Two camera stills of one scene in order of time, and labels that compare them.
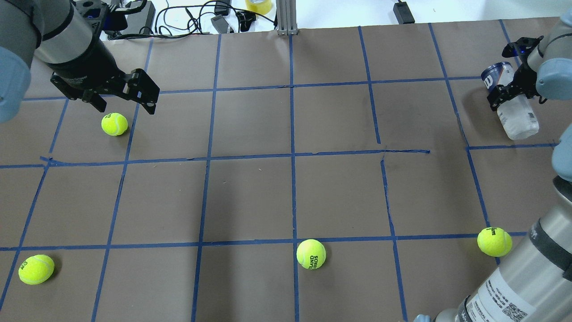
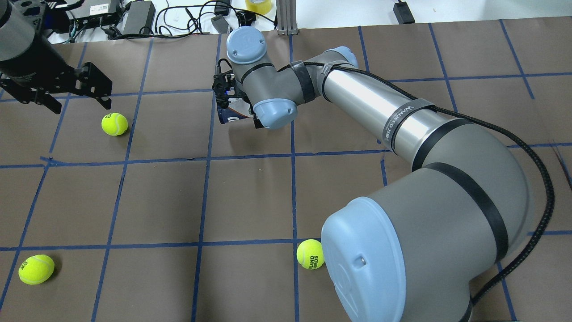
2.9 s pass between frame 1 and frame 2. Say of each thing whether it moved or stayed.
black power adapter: stayed
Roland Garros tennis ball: stayed
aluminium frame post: stayed
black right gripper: moved
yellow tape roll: stayed
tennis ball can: moved
